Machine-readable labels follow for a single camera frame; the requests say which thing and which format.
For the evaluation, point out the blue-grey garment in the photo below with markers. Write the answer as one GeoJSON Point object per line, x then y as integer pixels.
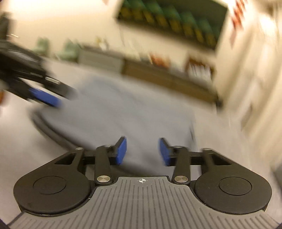
{"type": "Point", "coordinates": [114, 110]}

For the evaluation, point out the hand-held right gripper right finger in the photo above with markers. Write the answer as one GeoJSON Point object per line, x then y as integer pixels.
{"type": "Point", "coordinates": [164, 152]}

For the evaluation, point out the red fruit plate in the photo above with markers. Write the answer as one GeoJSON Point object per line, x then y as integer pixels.
{"type": "Point", "coordinates": [160, 59]}

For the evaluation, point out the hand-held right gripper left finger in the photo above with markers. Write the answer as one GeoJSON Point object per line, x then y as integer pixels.
{"type": "Point", "coordinates": [121, 152]}

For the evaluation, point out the cream curtain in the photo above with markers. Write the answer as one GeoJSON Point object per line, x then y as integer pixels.
{"type": "Point", "coordinates": [260, 77]}

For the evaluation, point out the grey television cabinet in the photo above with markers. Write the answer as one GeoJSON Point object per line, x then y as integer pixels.
{"type": "Point", "coordinates": [165, 77]}

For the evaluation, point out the red knot wall ornament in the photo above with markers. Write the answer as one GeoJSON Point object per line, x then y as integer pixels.
{"type": "Point", "coordinates": [239, 17]}

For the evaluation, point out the large green stool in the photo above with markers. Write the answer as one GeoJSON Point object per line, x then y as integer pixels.
{"type": "Point", "coordinates": [71, 49]}

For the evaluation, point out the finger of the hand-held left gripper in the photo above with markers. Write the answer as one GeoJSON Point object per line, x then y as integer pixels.
{"type": "Point", "coordinates": [44, 98]}
{"type": "Point", "coordinates": [59, 87]}

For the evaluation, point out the grey storage box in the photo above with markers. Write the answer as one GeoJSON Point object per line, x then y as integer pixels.
{"type": "Point", "coordinates": [199, 70]}

